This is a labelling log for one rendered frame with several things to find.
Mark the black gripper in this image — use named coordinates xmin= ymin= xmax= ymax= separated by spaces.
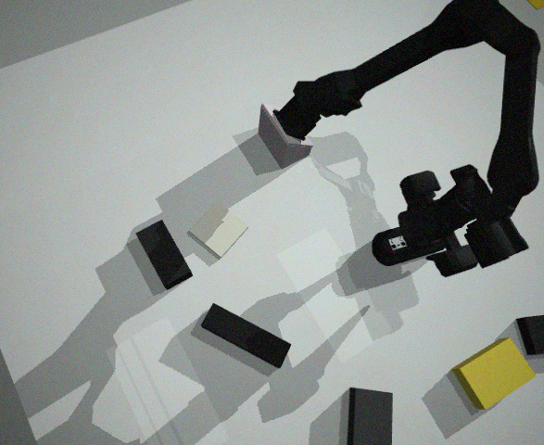
xmin=399 ymin=171 xmax=478 ymax=277

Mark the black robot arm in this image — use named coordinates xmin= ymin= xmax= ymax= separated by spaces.
xmin=273 ymin=0 xmax=541 ymax=268

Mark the yellow rectangular block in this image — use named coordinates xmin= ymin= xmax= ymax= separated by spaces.
xmin=451 ymin=337 xmax=536 ymax=410

